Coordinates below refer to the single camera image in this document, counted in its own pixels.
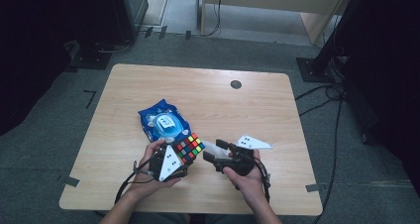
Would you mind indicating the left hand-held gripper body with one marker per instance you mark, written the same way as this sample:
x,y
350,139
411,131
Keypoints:
x,y
168,164

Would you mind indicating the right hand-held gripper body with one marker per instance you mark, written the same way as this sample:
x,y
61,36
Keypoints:
x,y
242,161

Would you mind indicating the white wet wipe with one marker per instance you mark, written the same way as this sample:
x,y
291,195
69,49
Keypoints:
x,y
211,146

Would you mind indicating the colourful puzzle cube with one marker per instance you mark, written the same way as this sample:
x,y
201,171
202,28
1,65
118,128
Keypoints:
x,y
189,148

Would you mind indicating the blue wet wipes pack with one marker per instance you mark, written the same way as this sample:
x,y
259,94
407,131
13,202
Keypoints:
x,y
165,125

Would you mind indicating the person's right hand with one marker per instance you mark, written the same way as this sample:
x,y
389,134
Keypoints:
x,y
247,187

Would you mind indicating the person's left hand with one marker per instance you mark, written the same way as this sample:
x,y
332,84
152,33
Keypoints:
x,y
145,186

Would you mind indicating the round dark table grommet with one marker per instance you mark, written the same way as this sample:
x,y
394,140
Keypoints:
x,y
235,84

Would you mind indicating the grey tape piece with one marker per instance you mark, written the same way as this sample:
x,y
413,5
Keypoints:
x,y
70,181
313,187

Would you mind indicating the black metal stand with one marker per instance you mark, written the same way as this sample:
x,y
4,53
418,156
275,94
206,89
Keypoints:
x,y
310,70

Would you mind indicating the dark floor tape piece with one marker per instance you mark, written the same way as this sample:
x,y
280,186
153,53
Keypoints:
x,y
162,32
188,35
149,31

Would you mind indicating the black flat stand base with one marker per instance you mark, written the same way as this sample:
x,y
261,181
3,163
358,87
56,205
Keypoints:
x,y
92,60

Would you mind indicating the dark cabinet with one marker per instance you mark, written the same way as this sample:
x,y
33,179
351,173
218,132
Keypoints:
x,y
132,6

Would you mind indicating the dark curtain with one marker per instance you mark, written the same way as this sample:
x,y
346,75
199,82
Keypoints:
x,y
29,52
389,68

